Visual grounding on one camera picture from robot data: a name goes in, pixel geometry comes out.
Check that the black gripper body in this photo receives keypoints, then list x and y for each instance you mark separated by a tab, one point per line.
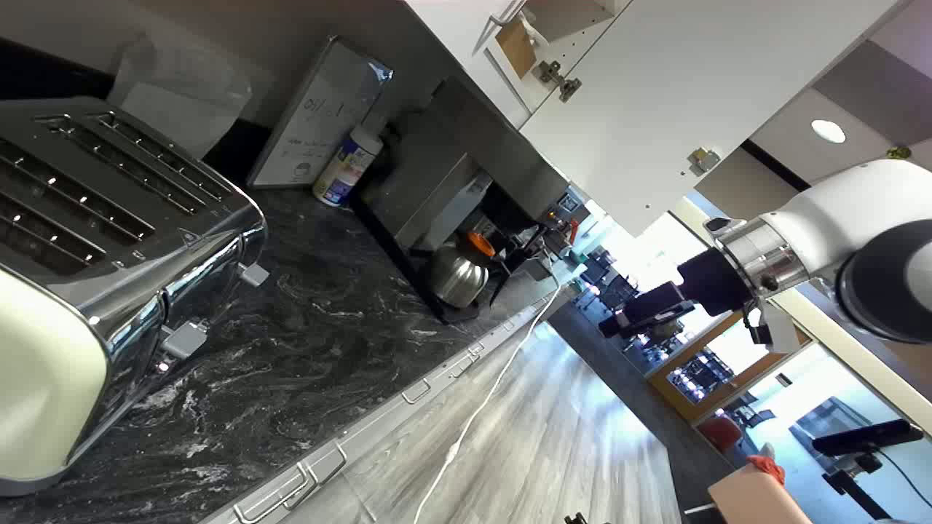
718	280

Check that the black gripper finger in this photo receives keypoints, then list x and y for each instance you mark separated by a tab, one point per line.
658	295
636	323

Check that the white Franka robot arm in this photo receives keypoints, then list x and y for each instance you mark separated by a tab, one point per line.
853	206

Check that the wooden framed glass door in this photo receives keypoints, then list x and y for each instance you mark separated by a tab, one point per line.
680	393

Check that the metal door hinge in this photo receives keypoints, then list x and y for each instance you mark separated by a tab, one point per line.
558	80
703	161

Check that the dark office chairs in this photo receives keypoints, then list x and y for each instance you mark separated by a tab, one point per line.
601	272

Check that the red bin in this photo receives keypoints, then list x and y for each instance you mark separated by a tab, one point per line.
721	432

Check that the steel carafe orange lid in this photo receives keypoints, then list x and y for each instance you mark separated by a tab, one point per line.
462	278

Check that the round ceiling light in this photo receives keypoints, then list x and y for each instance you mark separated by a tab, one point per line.
829	128

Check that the small black floor object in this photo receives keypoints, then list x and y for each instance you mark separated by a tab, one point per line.
578	516

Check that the peach coloured box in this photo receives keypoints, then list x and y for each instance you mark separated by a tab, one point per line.
751	494

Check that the steel drip coffee maker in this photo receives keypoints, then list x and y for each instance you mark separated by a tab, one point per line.
427	183

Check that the white wipes canister blue label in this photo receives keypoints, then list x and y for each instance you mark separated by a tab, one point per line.
344	168

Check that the grey toaster lever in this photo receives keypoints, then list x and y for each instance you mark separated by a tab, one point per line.
253	273
183	339

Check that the translucent plastic bag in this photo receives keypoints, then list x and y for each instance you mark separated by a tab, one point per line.
179	90

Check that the chrome and cream toaster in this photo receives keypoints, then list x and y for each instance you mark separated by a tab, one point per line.
105	243

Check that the black camera on tripod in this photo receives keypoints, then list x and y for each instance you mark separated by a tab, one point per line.
859	439

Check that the white wall cabinet body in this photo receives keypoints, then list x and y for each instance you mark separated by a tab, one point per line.
446	29

